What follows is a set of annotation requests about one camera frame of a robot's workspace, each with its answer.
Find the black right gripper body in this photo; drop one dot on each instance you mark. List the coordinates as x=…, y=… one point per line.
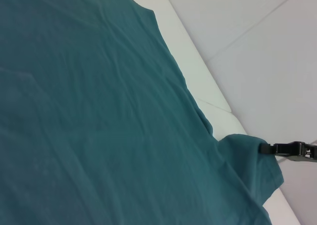
x=310, y=155

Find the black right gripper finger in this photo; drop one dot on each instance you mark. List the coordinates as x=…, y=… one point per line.
x=284, y=148

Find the teal blue t-shirt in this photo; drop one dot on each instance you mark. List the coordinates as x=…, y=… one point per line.
x=99, y=111

